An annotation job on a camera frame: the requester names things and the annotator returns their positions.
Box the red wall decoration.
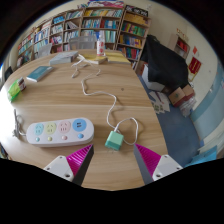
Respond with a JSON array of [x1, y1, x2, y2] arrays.
[[188, 55, 203, 76]]

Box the papers on floor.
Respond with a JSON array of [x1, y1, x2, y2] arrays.
[[148, 91, 172, 115]]

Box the wooden bookshelf unit with books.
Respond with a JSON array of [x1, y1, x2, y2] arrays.
[[14, 0, 152, 69]]

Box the grey mesh chair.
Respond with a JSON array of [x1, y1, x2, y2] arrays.
[[37, 43, 54, 58], [68, 35, 98, 51]]

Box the white bottle red label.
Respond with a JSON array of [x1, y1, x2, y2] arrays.
[[96, 32, 106, 57]]

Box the white charger cable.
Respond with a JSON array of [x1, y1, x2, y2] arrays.
[[70, 53, 140, 147]]

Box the teal book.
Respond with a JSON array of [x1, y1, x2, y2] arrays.
[[25, 65, 54, 83]]

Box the white power strip cord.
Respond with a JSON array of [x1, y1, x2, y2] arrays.
[[11, 108, 28, 139]]

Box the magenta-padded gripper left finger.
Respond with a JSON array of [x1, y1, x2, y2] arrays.
[[43, 143, 95, 187]]

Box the small wooden wall shelf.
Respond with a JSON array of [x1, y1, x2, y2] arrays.
[[168, 33, 191, 60]]

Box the grey book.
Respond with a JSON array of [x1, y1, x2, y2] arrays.
[[49, 50, 80, 66]]

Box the yellow book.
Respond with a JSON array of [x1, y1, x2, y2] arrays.
[[105, 49, 132, 65], [79, 52, 108, 65]]

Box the green charger block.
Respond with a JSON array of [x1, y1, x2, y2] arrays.
[[104, 130, 125, 153]]

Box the white box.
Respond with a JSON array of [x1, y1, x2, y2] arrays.
[[141, 63, 166, 93]]

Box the cardboard box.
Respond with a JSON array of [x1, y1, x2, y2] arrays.
[[168, 84, 196, 108]]

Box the small dark jar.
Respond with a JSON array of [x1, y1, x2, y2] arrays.
[[17, 77, 28, 92]]

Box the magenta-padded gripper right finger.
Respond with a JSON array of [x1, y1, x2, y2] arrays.
[[133, 143, 184, 185]]

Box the dark chair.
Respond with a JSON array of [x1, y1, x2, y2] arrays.
[[3, 65, 14, 81]]

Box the white power strip pastel sockets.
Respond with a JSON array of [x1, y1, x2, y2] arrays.
[[25, 117, 96, 148]]

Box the black cloth cover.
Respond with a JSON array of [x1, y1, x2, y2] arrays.
[[139, 34, 190, 91]]

